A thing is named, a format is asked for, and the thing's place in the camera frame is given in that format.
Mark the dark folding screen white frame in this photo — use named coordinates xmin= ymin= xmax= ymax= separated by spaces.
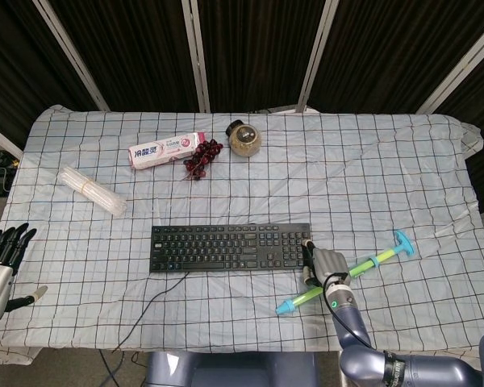
xmin=0 ymin=0 xmax=484 ymax=122

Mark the light blue checked tablecloth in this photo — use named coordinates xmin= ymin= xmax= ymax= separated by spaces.
xmin=0 ymin=105 xmax=484 ymax=354

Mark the bundle of clear straws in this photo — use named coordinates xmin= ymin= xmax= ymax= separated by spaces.
xmin=56 ymin=165 xmax=128 ymax=218

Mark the dark red grape bunch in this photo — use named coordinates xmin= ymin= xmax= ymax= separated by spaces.
xmin=183 ymin=138 xmax=225 ymax=181

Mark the green blue plastic syringe pump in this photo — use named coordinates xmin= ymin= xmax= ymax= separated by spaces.
xmin=275 ymin=229 xmax=415 ymax=316

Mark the white pink toothpaste box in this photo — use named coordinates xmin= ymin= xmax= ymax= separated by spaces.
xmin=127 ymin=131 xmax=207 ymax=171

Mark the black computer keyboard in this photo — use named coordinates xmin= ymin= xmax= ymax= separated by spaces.
xmin=149 ymin=223 xmax=312 ymax=274

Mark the grey-blue robot torso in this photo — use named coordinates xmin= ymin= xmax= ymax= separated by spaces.
xmin=144 ymin=350 xmax=342 ymax=387

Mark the thin black cable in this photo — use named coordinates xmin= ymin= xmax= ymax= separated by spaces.
xmin=116 ymin=270 xmax=191 ymax=350

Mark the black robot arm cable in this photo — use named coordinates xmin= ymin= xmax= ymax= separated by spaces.
xmin=321 ymin=273 xmax=376 ymax=350

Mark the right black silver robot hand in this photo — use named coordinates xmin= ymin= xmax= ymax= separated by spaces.
xmin=300 ymin=238 xmax=352 ymax=289

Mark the round glass jar with grains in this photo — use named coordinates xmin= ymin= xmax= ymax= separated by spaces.
xmin=225 ymin=119 xmax=263 ymax=157

